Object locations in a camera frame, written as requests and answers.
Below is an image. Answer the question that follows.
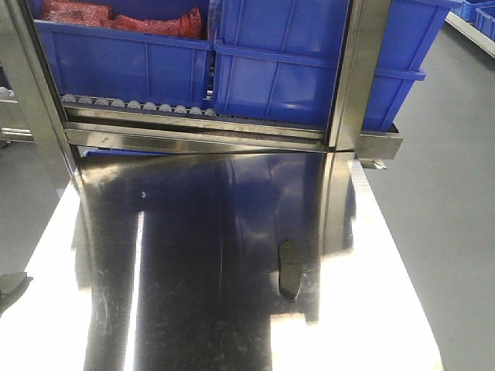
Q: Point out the brake pad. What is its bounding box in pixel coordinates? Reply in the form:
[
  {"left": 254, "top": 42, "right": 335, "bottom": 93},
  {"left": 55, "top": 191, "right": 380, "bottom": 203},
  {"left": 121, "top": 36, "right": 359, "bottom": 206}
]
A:
[
  {"left": 1, "top": 272, "right": 32, "bottom": 314},
  {"left": 278, "top": 240, "right": 302, "bottom": 301}
]

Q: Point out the roller conveyor track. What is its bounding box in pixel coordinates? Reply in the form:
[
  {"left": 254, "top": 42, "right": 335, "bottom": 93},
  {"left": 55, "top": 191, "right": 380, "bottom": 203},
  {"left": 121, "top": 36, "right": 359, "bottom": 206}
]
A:
[{"left": 60, "top": 94, "right": 217, "bottom": 117}]

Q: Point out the right blue plastic bin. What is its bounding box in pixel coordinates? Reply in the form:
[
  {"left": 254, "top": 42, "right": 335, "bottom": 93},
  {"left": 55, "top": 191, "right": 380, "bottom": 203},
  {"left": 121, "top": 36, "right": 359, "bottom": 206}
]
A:
[{"left": 213, "top": 1, "right": 460, "bottom": 131}]

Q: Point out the blue plastic bin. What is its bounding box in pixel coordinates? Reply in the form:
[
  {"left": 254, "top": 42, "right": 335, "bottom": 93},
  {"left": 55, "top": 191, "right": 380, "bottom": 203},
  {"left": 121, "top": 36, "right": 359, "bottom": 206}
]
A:
[
  {"left": 29, "top": 1, "right": 213, "bottom": 109},
  {"left": 213, "top": 1, "right": 460, "bottom": 131}
]

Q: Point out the red bubble wrap bag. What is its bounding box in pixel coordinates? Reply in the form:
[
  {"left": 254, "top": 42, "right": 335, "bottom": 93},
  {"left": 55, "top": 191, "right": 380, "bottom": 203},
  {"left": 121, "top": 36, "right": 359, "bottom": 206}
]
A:
[{"left": 39, "top": 1, "right": 203, "bottom": 39}]

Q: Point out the left blue plastic bin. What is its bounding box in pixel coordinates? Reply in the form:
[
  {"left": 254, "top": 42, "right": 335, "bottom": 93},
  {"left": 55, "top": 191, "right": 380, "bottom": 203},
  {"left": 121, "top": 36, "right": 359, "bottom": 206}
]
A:
[{"left": 29, "top": 1, "right": 213, "bottom": 109}]

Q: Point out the stainless steel rack frame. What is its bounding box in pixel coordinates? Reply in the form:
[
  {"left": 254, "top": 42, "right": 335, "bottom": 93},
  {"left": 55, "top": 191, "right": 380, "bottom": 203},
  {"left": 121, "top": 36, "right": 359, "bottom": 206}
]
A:
[{"left": 1, "top": 1, "right": 402, "bottom": 192}]

